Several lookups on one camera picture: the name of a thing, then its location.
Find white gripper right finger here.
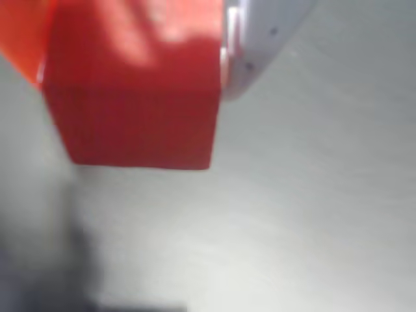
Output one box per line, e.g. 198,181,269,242
220,0,321,103

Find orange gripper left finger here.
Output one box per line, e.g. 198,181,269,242
0,0,58,92

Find red cube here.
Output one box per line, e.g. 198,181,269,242
41,0,226,172

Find black mat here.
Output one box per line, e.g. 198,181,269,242
0,0,416,312

